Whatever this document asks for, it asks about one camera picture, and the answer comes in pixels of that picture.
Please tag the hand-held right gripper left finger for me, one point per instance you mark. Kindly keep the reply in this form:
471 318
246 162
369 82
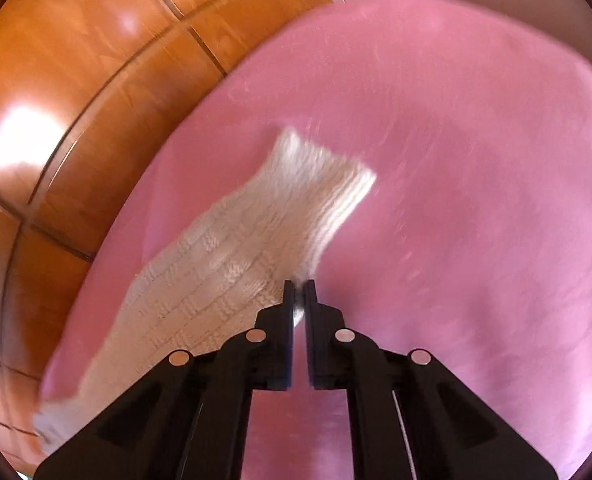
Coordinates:
289 340

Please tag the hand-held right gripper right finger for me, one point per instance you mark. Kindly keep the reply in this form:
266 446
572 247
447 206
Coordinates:
312 340

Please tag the white knitted sweater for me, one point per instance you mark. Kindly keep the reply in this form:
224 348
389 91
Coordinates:
216 270

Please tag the pink bed sheet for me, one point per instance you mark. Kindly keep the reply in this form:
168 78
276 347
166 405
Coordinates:
450 185

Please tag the wooden wardrobe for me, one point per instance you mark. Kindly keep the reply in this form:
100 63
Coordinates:
101 85

